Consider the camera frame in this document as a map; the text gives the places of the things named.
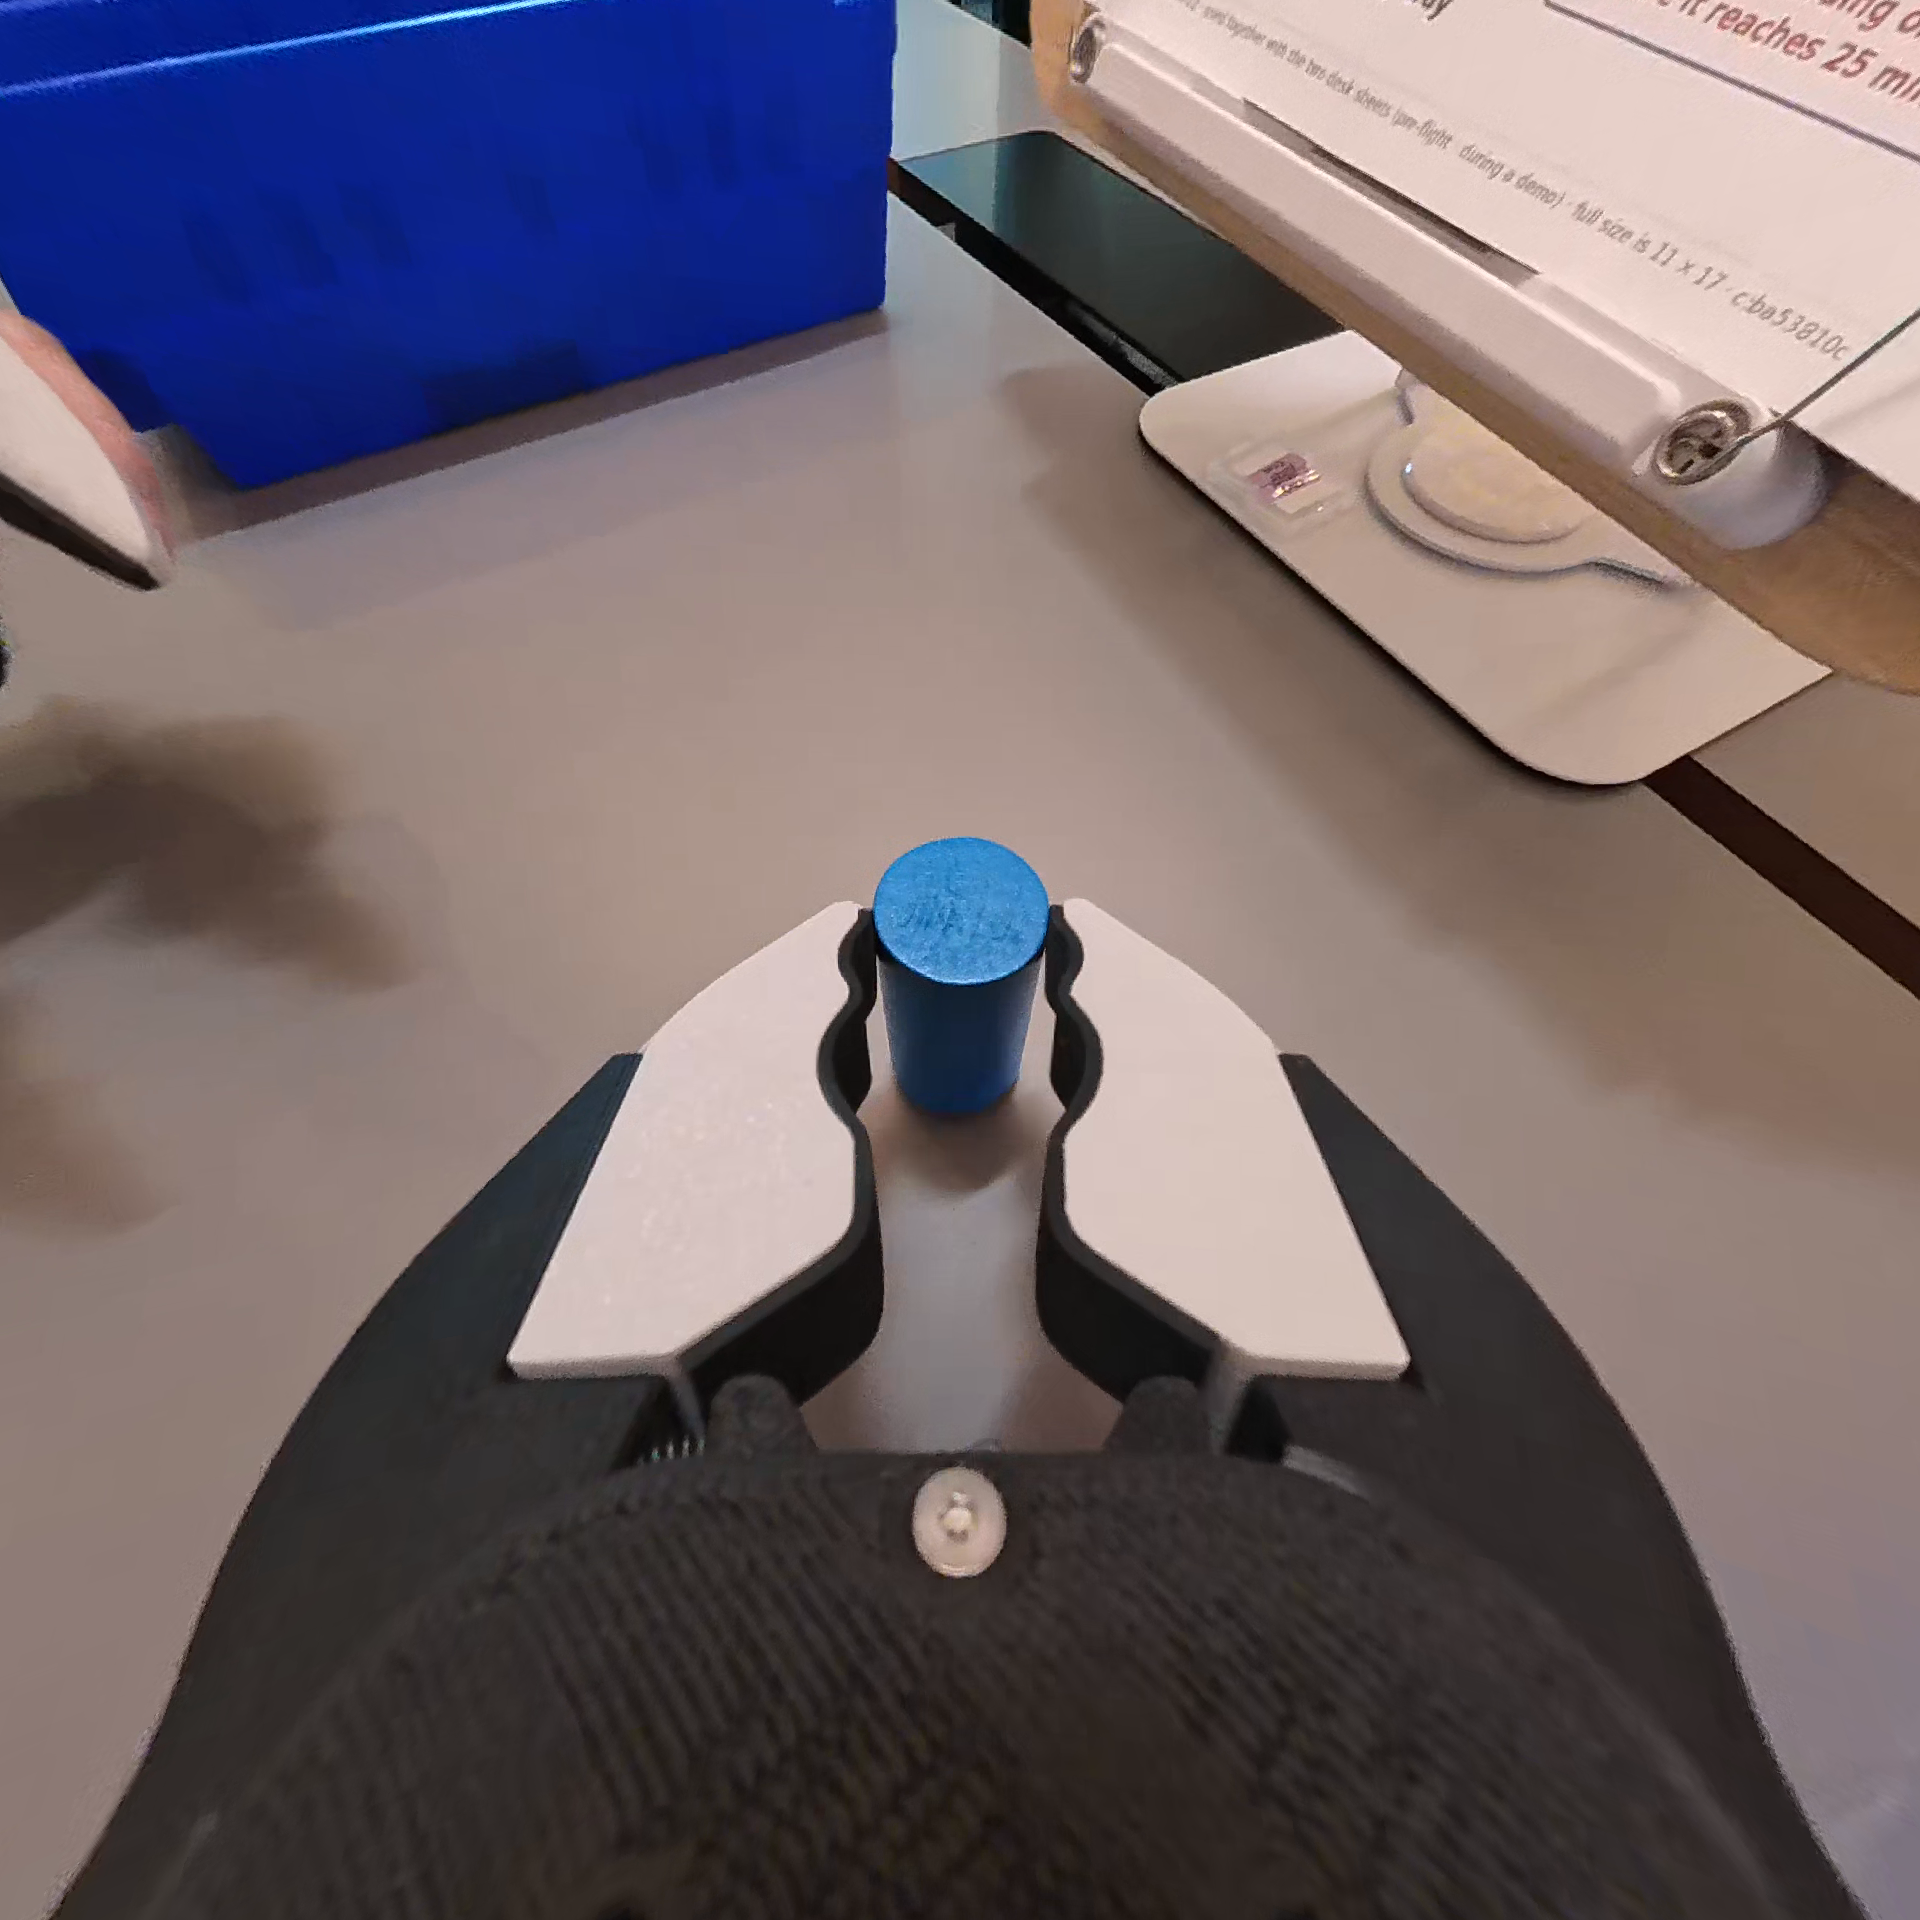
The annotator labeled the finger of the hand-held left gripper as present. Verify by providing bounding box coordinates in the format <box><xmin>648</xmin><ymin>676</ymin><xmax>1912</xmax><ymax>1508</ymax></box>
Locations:
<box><xmin>0</xmin><ymin>275</ymin><xmax>180</xmax><ymax>592</ymax></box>

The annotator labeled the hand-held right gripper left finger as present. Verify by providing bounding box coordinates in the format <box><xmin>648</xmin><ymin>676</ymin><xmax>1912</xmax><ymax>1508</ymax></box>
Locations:
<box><xmin>504</xmin><ymin>895</ymin><xmax>888</xmax><ymax>1412</ymax></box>

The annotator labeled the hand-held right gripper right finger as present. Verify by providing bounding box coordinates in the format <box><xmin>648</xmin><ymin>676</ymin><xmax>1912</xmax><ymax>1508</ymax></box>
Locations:
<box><xmin>1031</xmin><ymin>893</ymin><xmax>1416</xmax><ymax>1420</ymax></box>

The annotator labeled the small blue cylinder block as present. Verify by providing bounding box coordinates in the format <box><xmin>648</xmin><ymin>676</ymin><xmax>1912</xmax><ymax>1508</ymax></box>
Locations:
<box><xmin>872</xmin><ymin>835</ymin><xmax>1049</xmax><ymax>1119</ymax></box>

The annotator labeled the blue plastic bin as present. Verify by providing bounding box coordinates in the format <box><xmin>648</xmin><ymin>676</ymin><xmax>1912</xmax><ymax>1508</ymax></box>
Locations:
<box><xmin>0</xmin><ymin>0</ymin><xmax>900</xmax><ymax>492</ymax></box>

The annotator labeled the white stand base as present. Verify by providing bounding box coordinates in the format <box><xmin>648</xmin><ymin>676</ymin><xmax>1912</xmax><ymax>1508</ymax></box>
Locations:
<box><xmin>1135</xmin><ymin>330</ymin><xmax>1835</xmax><ymax>788</ymax></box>

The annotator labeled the black table divider strip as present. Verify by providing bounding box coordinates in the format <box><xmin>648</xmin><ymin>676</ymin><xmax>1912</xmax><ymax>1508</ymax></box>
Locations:
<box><xmin>888</xmin><ymin>130</ymin><xmax>1348</xmax><ymax>395</ymax></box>

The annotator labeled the white page holder bar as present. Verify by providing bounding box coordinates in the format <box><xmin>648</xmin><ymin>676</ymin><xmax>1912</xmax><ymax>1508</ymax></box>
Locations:
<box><xmin>1067</xmin><ymin>11</ymin><xmax>1830</xmax><ymax>551</ymax></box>

